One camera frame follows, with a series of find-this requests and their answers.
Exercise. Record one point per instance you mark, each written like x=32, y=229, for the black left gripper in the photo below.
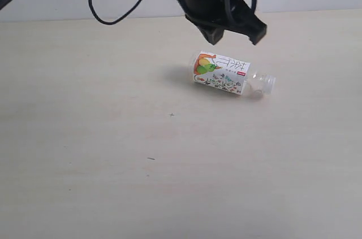
x=236, y=15

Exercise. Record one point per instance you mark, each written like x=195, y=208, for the tea bottle orange green label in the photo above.
x=230, y=75

